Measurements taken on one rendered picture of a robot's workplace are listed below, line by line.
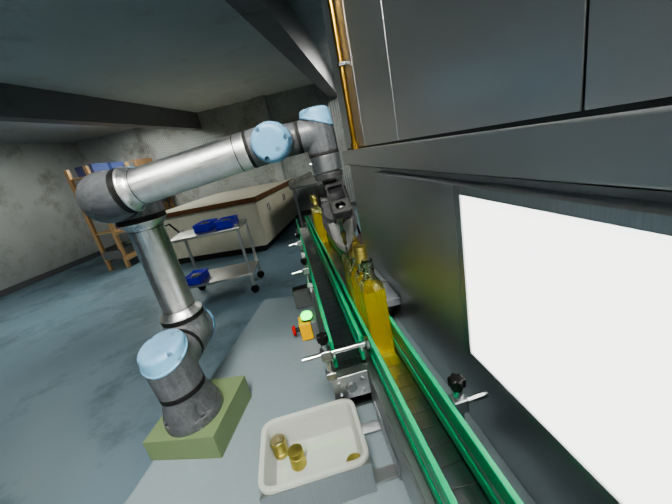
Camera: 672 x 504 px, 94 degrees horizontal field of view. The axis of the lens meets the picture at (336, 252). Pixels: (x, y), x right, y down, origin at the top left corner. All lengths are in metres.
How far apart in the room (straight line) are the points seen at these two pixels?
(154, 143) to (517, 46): 8.96
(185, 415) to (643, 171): 0.93
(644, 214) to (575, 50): 0.17
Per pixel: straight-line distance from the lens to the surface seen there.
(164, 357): 0.87
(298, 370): 1.12
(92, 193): 0.78
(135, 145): 9.52
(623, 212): 0.36
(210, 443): 0.95
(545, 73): 0.45
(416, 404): 0.75
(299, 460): 0.82
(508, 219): 0.47
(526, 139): 0.43
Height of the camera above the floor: 1.41
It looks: 18 degrees down
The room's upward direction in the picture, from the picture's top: 12 degrees counter-clockwise
